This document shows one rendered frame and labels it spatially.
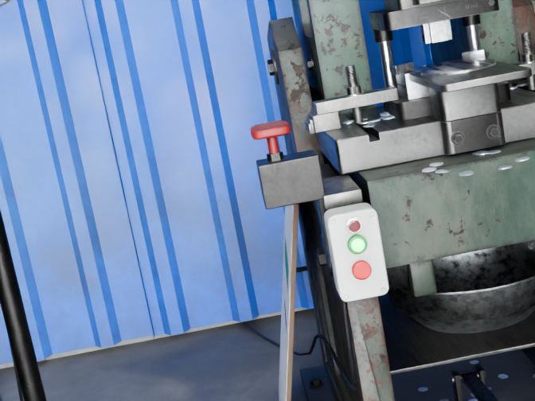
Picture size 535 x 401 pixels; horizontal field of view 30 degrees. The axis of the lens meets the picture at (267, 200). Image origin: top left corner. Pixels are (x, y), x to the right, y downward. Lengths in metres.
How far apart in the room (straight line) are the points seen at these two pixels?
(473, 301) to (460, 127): 0.31
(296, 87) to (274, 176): 0.51
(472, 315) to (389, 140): 0.34
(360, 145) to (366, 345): 0.33
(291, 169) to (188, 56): 1.37
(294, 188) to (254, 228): 1.43
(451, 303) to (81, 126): 1.49
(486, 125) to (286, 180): 0.35
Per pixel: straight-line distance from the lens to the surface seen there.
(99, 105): 2.92
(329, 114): 1.76
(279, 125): 1.53
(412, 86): 1.76
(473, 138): 1.66
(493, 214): 1.63
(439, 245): 1.62
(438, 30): 1.79
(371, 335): 1.58
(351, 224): 1.46
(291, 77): 2.03
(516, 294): 1.77
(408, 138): 1.67
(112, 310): 3.03
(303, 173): 1.54
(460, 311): 1.76
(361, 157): 1.66
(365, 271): 1.48
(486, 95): 1.66
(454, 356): 1.73
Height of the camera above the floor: 0.96
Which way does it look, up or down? 12 degrees down
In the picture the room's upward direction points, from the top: 10 degrees counter-clockwise
